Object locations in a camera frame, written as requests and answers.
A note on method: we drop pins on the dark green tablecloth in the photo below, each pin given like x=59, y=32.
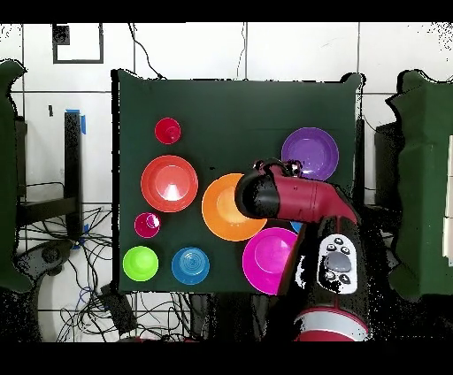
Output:
x=219, y=116

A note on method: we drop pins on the blue tape strip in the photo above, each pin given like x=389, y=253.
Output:
x=83, y=125

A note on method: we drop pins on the pink bowl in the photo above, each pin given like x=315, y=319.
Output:
x=265, y=258

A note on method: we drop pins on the green cloth side table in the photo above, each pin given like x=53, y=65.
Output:
x=424, y=177
x=7, y=177

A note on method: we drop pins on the black wheeled base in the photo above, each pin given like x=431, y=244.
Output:
x=51, y=254

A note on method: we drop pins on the small blue bowl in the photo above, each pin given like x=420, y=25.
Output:
x=190, y=265

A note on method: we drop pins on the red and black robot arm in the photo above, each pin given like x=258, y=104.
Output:
x=308, y=201

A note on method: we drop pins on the black square floor frame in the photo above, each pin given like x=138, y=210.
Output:
x=61, y=34

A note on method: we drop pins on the large blue bowl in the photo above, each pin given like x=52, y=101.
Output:
x=296, y=226

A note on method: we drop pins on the red-orange bowl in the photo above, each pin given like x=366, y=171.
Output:
x=155, y=184

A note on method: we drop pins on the orange bowl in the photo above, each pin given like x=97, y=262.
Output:
x=216, y=212

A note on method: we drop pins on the purple bowl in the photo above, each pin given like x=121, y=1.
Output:
x=311, y=148

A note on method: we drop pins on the red cup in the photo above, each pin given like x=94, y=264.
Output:
x=164, y=129

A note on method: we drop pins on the black stand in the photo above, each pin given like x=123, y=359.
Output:
x=72, y=159
x=387, y=159

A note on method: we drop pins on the crimson cup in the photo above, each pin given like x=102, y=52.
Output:
x=143, y=226

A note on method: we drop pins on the white box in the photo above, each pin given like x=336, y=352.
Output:
x=449, y=240

